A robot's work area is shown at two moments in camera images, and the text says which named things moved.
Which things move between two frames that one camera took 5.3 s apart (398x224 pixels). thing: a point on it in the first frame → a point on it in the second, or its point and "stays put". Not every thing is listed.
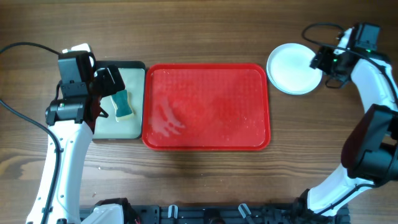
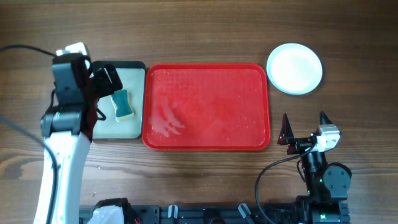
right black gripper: x=320 y=61 → x=286 y=137
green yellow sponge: x=124 y=108 stays put
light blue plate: x=275 y=68 stays put
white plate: x=288 y=69 stays put
